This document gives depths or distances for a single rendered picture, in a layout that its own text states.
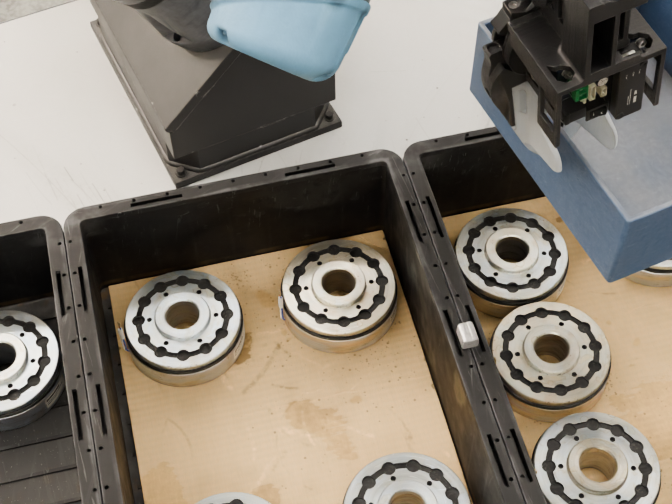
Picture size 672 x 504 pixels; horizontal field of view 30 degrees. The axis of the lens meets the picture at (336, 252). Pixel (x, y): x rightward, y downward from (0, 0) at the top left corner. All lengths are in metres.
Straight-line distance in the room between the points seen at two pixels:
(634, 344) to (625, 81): 0.43
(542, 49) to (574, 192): 0.16
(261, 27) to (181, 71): 0.69
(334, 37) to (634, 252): 0.30
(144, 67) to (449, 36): 0.39
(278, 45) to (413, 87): 0.85
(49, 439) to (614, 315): 0.51
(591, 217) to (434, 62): 0.68
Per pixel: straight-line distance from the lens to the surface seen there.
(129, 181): 1.41
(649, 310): 1.16
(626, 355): 1.13
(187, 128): 1.34
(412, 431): 1.07
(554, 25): 0.75
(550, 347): 1.11
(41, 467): 1.09
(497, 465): 0.97
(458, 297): 1.02
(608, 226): 0.84
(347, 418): 1.08
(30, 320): 1.13
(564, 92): 0.73
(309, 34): 0.64
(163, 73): 1.34
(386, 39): 1.53
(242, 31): 0.64
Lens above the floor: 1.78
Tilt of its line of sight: 55 degrees down
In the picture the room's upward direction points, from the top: 1 degrees counter-clockwise
